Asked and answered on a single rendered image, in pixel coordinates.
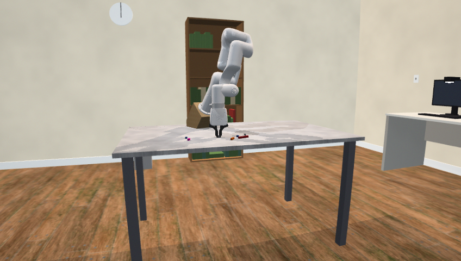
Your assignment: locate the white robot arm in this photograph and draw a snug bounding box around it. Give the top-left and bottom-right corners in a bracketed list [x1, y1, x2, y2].
[198, 28, 253, 115]

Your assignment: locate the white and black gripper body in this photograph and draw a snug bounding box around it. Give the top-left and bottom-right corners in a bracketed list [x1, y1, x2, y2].
[210, 108, 228, 126]

